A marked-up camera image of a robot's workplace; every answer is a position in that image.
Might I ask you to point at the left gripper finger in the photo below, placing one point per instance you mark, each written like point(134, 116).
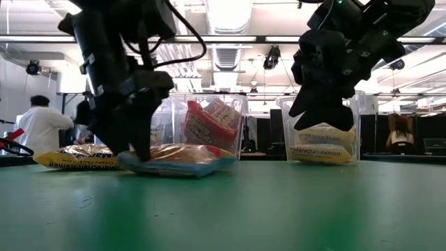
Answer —
point(144, 129)
point(111, 129)

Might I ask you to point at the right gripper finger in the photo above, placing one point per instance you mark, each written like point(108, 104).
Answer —
point(303, 102)
point(331, 111)

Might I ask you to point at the yellow chicken ramen packet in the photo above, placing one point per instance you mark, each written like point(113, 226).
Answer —
point(76, 157)
point(327, 138)
point(320, 154)

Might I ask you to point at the red spicy noodle packet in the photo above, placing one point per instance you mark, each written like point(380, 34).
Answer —
point(226, 113)
point(198, 129)

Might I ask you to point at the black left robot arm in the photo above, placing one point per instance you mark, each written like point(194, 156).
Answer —
point(94, 52)

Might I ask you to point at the clear plastic bin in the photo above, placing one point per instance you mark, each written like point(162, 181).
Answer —
point(359, 139)
point(244, 104)
point(162, 115)

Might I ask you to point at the person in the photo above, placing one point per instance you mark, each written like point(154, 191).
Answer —
point(83, 115)
point(400, 136)
point(42, 129)

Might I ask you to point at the black partition panel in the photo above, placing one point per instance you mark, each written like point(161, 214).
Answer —
point(277, 129)

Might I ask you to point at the black ceiling spotlight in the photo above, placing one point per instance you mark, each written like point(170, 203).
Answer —
point(271, 57)
point(33, 68)
point(397, 65)

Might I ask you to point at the red bar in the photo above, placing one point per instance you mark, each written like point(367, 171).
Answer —
point(15, 135)

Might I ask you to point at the small clear container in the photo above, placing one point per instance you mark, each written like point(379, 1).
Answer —
point(435, 146)

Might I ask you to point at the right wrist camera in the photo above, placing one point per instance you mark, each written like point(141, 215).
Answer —
point(334, 14)

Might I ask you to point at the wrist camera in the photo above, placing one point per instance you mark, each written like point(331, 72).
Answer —
point(334, 14)
point(150, 17)

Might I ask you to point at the black horizontal frame bar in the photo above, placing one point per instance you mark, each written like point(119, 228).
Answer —
point(209, 93)

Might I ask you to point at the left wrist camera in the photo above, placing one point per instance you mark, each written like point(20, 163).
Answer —
point(150, 17)

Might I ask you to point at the silver ceiling duct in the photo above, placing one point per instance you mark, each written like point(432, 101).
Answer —
point(226, 59)

